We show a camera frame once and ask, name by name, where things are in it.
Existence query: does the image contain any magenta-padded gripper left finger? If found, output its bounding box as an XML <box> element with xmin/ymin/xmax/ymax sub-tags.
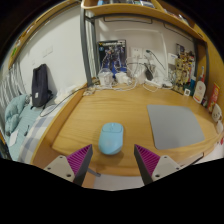
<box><xmin>43</xmin><ymin>143</ymin><xmax>94</xmax><ymax>187</ymax></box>

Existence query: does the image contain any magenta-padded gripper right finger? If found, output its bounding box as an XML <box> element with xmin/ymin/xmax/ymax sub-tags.
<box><xmin>133</xmin><ymin>144</ymin><xmax>182</xmax><ymax>186</ymax></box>

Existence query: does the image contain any light blue computer mouse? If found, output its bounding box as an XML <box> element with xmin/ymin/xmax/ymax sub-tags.
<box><xmin>97</xmin><ymin>122</ymin><xmax>125</xmax><ymax>156</ymax></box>

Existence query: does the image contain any grey mouse pad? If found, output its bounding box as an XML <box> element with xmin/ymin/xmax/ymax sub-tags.
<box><xmin>146</xmin><ymin>104</ymin><xmax>206</xmax><ymax>151</ymax></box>

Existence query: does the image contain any teal and plaid bedding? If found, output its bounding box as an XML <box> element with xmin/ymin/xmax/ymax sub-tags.
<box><xmin>0</xmin><ymin>93</ymin><xmax>58</xmax><ymax>164</ymax></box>

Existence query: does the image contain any clear plastic cup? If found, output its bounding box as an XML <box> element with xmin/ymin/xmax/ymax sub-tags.
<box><xmin>215</xmin><ymin>120</ymin><xmax>224</xmax><ymax>135</ymax></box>

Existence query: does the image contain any black backpack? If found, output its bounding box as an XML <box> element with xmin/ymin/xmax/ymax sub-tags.
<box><xmin>30</xmin><ymin>63</ymin><xmax>54</xmax><ymax>109</ymax></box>

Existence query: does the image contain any white pump lotion bottle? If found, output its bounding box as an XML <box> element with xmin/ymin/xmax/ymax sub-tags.
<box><xmin>192</xmin><ymin>78</ymin><xmax>207</xmax><ymax>104</ymax></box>

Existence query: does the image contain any white power strip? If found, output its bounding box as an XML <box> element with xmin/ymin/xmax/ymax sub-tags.
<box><xmin>143</xmin><ymin>78</ymin><xmax>164</xmax><ymax>89</ymax></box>

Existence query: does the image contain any red and yellow snack can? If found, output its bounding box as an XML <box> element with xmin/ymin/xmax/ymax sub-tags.
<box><xmin>208</xmin><ymin>83</ymin><xmax>221</xmax><ymax>114</ymax></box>

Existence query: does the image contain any tan robot figurine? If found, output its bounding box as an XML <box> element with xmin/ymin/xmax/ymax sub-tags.
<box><xmin>173</xmin><ymin>57</ymin><xmax>190</xmax><ymax>95</ymax></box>

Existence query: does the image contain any white charger block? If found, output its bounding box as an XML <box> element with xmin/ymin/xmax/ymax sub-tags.
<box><xmin>114</xmin><ymin>71</ymin><xmax>129</xmax><ymax>84</ymax></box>

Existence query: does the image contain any clear plastic container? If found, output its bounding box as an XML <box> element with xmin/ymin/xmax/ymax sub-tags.
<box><xmin>98</xmin><ymin>68</ymin><xmax>115</xmax><ymax>87</ymax></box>

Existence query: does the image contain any robot model kit box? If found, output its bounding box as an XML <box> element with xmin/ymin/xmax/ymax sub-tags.
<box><xmin>97</xmin><ymin>39</ymin><xmax>128</xmax><ymax>78</ymax></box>

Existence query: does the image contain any wooden shelf unit with items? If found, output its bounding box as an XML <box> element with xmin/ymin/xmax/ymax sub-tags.
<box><xmin>80</xmin><ymin>0</ymin><xmax>208</xmax><ymax>43</ymax></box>

